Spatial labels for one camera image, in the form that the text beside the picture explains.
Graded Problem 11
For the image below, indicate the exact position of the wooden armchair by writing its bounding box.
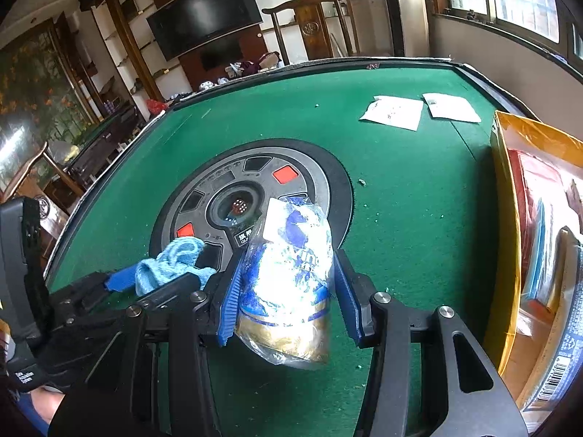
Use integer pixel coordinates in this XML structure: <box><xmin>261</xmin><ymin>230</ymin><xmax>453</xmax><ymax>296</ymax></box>
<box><xmin>261</xmin><ymin>0</ymin><xmax>356</xmax><ymax>65</ymax></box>

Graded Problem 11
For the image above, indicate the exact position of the white paper sheet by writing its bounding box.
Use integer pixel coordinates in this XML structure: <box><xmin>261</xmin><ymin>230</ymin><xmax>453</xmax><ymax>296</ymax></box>
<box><xmin>360</xmin><ymin>96</ymin><xmax>424</xmax><ymax>131</ymax></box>
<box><xmin>423</xmin><ymin>93</ymin><xmax>481</xmax><ymax>123</ymax></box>

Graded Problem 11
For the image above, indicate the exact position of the red striped packet in box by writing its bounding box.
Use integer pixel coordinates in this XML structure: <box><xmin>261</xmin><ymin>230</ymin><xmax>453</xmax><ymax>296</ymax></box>
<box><xmin>509</xmin><ymin>149</ymin><xmax>580</xmax><ymax>304</ymax></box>

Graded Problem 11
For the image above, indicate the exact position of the white paper sheet left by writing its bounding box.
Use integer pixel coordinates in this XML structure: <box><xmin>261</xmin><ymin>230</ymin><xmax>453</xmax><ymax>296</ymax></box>
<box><xmin>360</xmin><ymin>96</ymin><xmax>424</xmax><ymax>131</ymax></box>

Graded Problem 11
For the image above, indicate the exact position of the blue towel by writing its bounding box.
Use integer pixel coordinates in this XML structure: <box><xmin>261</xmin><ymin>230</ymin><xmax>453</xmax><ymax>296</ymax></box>
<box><xmin>134</xmin><ymin>237</ymin><xmax>218</xmax><ymax>296</ymax></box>

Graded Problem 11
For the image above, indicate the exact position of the clear bag blue white item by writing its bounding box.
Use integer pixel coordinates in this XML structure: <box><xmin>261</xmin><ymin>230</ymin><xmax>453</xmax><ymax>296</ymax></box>
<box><xmin>235</xmin><ymin>197</ymin><xmax>334</xmax><ymax>369</ymax></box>

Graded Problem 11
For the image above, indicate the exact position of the yellow cardboard box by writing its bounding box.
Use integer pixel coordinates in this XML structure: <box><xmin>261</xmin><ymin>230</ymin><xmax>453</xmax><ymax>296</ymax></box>
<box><xmin>484</xmin><ymin>111</ymin><xmax>582</xmax><ymax>435</ymax></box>

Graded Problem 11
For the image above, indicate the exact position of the black flat television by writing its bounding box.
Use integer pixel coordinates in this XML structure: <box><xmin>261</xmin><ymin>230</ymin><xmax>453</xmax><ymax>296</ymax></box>
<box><xmin>147</xmin><ymin>0</ymin><xmax>262</xmax><ymax>60</ymax></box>

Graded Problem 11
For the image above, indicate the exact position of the round mahjong table control panel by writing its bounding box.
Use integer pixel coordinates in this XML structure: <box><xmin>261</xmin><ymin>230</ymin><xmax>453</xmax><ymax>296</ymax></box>
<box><xmin>149</xmin><ymin>138</ymin><xmax>354</xmax><ymax>271</ymax></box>

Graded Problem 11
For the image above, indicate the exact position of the white paper sheet right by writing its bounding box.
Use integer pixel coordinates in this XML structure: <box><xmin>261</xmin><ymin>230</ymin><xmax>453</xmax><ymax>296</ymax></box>
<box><xmin>423</xmin><ymin>93</ymin><xmax>481</xmax><ymax>123</ymax></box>

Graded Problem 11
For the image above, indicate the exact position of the blue white wipes pack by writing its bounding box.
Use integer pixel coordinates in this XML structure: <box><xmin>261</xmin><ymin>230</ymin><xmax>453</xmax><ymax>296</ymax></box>
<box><xmin>516</xmin><ymin>228</ymin><xmax>582</xmax><ymax>432</ymax></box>

